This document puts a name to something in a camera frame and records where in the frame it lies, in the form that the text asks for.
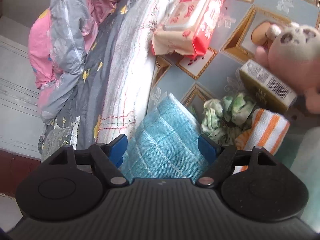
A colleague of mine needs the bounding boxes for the pink and grey floral quilt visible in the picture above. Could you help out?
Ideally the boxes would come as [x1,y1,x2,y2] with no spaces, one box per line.
[28,0,120,123]

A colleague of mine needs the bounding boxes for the white stitched mattress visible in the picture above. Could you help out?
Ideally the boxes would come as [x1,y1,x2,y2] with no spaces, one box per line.
[94,0,174,143]

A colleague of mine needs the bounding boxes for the grey panelled door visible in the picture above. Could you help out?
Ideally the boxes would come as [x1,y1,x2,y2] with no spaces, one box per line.
[0,36,44,159]

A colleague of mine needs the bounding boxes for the red wet wipes pack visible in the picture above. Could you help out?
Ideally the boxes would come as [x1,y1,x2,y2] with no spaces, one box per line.
[151,0,225,59]

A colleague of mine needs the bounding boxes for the green white cloth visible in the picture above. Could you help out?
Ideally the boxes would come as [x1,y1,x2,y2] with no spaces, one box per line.
[201,92,257,145]

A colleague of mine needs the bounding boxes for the orange white striped towel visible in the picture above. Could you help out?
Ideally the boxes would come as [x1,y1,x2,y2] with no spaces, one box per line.
[232,108,291,174]

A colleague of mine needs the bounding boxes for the pink plush toy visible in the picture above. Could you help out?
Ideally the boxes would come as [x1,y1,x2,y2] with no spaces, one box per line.
[255,23,320,114]

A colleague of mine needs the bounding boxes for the dark grey patterned bedsheet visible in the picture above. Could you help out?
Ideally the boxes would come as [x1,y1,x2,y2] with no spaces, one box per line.
[37,0,173,153]

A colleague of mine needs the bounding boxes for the teal checked towel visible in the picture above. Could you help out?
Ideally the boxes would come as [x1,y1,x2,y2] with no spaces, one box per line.
[120,94,209,181]

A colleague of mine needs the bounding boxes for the grey lace-trimmed pillow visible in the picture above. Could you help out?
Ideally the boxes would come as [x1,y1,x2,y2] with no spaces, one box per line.
[38,116,80,162]

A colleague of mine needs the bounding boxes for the white translucent plastic bag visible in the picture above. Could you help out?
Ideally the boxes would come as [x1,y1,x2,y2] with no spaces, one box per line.
[279,127,319,232]

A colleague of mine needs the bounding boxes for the olive box with barcode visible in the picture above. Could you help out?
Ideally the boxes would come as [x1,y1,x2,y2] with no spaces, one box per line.
[239,60,297,114]

